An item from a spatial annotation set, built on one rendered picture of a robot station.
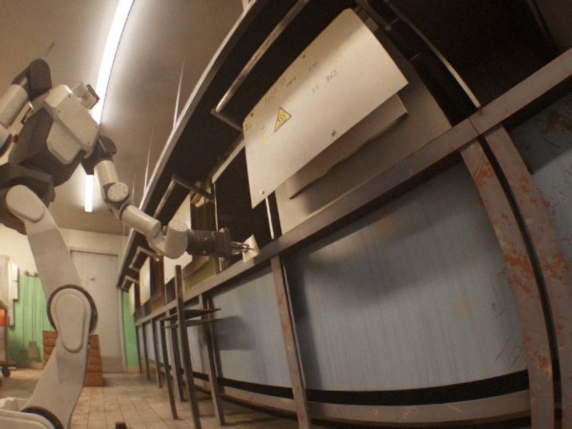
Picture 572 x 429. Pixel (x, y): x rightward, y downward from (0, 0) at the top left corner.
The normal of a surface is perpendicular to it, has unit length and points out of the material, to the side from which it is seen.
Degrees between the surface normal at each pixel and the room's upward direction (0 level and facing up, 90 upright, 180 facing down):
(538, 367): 90
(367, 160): 90
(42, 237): 113
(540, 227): 90
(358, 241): 90
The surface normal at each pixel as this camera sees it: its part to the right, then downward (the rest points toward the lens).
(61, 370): 0.59, 0.00
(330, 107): -0.78, -0.13
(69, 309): 0.59, -0.42
